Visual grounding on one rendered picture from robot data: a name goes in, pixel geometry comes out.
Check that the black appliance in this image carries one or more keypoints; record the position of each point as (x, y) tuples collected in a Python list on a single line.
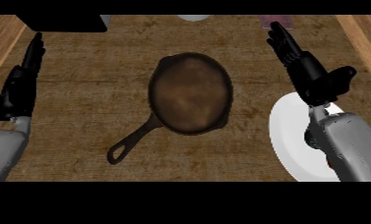
[(63, 22)]

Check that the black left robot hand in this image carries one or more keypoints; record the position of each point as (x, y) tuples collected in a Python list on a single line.
[(21, 80)]

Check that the pale round object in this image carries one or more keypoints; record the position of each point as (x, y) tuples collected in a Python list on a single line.
[(194, 17)]

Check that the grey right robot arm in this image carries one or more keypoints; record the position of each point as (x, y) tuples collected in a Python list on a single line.
[(344, 146)]

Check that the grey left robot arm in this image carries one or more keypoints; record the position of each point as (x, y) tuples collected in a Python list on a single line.
[(12, 142)]

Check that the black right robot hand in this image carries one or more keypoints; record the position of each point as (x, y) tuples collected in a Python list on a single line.
[(310, 74)]

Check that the dark cast iron pan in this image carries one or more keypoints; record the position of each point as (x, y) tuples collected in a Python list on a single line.
[(191, 93)]

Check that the purple object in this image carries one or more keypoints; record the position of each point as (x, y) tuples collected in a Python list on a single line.
[(276, 21)]

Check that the white plate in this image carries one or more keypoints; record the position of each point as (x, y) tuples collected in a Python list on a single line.
[(295, 136)]

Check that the grey flat object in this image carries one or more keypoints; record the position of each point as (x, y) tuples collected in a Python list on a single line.
[(107, 19)]

